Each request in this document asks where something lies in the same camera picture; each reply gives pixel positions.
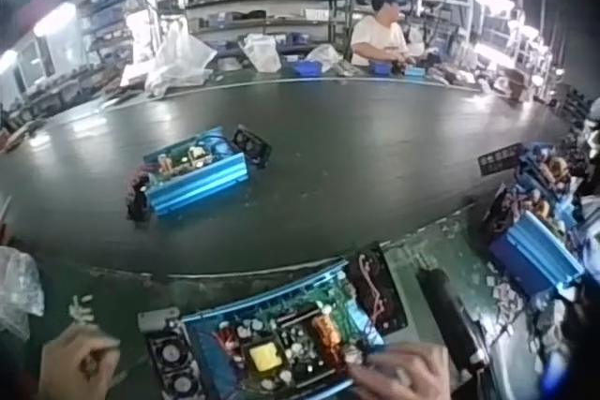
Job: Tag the person's left hand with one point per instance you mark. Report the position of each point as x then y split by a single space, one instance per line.
65 367

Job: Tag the person's right hand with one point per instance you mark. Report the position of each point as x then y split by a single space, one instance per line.
412 376

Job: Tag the person's right fingers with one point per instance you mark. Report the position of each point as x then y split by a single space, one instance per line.
382 365

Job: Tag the person's left fingers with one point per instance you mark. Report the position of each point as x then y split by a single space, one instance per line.
100 358

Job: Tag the blue power supply unit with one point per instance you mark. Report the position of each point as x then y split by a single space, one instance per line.
281 339
197 180

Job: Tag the pile of small white parts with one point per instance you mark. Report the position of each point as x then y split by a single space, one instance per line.
80 310

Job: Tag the small grey box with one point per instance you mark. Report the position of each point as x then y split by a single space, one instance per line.
157 319

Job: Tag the black twin fan end panel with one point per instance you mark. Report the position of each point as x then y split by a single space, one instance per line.
171 362

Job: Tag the black electric screwdriver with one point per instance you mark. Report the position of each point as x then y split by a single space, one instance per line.
447 315

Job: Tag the crumpled clear plastic bag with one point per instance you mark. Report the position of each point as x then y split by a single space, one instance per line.
16 287

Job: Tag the heap of white scraps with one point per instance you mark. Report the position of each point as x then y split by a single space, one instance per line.
508 297

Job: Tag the black sign plate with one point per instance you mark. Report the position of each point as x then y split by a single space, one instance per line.
499 158

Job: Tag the light blue parts bin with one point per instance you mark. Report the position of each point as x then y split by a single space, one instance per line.
415 71

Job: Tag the large clear plastic bag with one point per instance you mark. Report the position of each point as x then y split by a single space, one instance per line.
180 63

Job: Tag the small clear plastic bag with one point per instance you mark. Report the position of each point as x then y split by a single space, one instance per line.
323 54

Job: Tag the white plastic bag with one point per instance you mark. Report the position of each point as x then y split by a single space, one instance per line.
262 51

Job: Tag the shelf rack with blue bins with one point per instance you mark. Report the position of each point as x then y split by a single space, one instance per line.
110 16

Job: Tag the workstation rack with lamps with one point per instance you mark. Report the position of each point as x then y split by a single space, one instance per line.
511 34

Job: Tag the grey storage shelf rack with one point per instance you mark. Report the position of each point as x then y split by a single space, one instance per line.
262 2

